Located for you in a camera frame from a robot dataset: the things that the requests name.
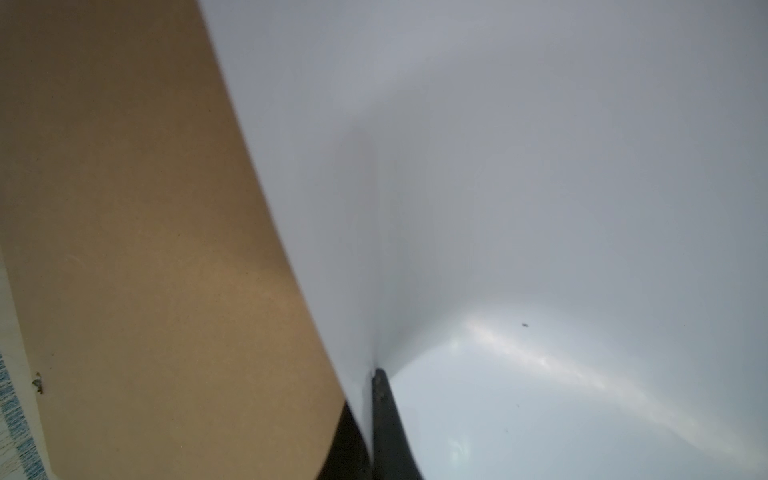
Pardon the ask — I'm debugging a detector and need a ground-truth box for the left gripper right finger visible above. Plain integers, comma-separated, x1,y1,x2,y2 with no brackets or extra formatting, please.
372,369,423,480

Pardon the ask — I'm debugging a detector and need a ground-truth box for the silver metal turn clip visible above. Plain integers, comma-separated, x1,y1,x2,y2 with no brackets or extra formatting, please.
32,372,44,395

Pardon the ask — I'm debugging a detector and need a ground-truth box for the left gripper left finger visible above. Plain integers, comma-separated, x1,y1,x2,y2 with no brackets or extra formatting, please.
316,403,372,480

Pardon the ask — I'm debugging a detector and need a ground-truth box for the brown cardboard backing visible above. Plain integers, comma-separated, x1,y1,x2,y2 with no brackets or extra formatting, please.
1,1,343,479

